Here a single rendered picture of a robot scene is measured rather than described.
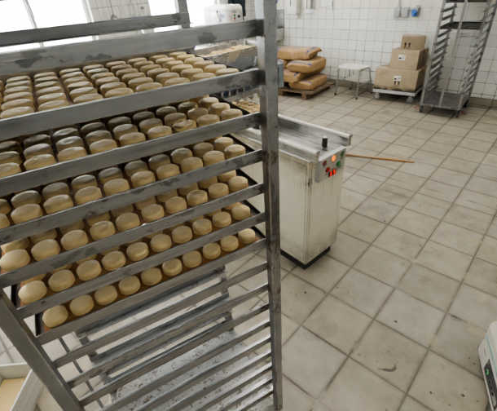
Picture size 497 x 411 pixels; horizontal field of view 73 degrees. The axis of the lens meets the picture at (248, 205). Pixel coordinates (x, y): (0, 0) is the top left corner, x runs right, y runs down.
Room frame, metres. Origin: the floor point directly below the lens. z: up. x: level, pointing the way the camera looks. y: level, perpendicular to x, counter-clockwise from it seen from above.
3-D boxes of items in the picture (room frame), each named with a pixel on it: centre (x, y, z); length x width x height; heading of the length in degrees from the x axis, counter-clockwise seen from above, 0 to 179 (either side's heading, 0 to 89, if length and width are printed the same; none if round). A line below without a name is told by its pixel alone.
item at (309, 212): (1.99, -0.26, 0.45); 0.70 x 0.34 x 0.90; 39
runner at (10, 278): (0.61, 0.22, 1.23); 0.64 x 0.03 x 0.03; 118
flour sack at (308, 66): (5.88, -1.16, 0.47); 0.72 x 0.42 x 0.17; 141
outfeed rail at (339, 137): (2.56, 0.02, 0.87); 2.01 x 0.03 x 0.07; 39
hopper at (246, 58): (2.38, 0.06, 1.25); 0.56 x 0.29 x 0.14; 129
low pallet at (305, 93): (6.09, -0.97, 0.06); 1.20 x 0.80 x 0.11; 48
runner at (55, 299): (0.61, 0.22, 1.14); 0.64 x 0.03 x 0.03; 118
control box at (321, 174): (1.70, -0.49, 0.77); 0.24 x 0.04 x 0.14; 129
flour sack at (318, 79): (5.89, -1.20, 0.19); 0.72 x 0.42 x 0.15; 140
